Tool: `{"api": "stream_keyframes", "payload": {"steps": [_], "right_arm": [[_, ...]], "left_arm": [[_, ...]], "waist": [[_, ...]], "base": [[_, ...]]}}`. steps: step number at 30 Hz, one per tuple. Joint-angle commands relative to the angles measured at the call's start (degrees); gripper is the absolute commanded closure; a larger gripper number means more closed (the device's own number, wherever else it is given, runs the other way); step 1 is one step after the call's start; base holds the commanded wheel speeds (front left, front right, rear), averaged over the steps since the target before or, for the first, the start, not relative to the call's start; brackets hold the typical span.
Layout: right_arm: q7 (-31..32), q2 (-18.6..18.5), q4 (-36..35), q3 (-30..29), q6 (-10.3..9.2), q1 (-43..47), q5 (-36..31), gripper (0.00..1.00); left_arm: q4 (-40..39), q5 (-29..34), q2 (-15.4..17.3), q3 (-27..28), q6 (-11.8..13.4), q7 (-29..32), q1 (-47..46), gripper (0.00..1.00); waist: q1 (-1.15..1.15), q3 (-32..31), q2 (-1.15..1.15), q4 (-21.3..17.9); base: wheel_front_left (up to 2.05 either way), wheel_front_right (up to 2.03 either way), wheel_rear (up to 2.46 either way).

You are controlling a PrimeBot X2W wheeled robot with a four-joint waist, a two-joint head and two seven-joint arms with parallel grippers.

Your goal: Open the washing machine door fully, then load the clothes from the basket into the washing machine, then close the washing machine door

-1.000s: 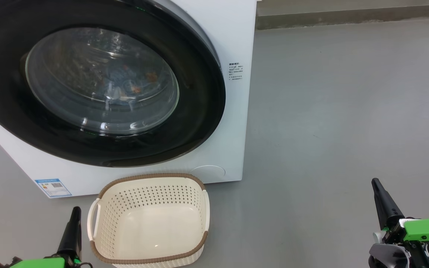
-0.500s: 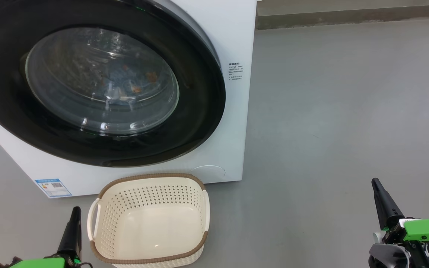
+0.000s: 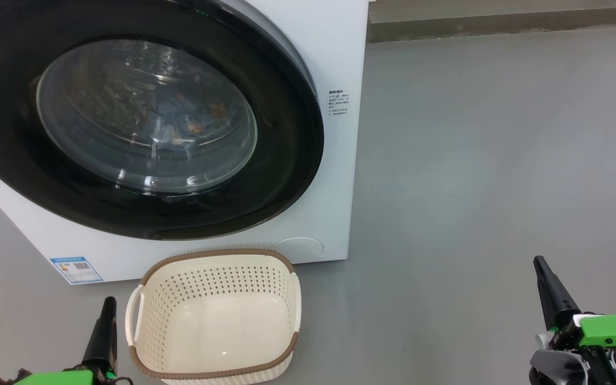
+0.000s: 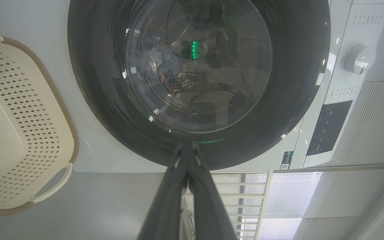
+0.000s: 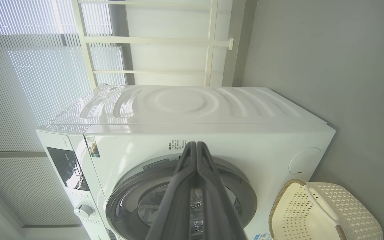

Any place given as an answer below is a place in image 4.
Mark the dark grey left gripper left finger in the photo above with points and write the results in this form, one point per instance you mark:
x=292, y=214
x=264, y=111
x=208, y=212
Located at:
x=165, y=206

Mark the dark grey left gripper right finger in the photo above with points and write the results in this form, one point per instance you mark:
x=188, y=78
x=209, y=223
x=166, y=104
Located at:
x=208, y=206

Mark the blue cartoon print garment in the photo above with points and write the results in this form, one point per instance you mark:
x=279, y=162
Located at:
x=162, y=65

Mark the dark round glass washer door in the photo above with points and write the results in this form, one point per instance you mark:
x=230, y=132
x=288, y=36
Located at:
x=292, y=83

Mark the white front-load washing machine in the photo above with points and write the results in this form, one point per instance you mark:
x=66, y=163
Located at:
x=105, y=153

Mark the cream perforated laundry basket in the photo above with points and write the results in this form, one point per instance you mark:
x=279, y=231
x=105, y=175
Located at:
x=12, y=133

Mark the white slatted railing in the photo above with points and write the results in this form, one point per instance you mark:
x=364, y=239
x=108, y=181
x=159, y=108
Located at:
x=238, y=200

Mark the black QR code sticker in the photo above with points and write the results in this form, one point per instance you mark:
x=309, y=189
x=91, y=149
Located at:
x=286, y=160

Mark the round white filter cover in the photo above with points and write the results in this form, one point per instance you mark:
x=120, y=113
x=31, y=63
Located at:
x=85, y=148

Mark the stainless steel perforated drum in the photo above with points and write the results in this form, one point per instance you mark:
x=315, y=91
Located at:
x=187, y=86

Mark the black control display panel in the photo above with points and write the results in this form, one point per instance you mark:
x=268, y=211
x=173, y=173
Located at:
x=328, y=128

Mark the white round control knob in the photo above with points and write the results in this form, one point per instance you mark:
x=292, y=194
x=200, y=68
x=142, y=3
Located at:
x=358, y=59

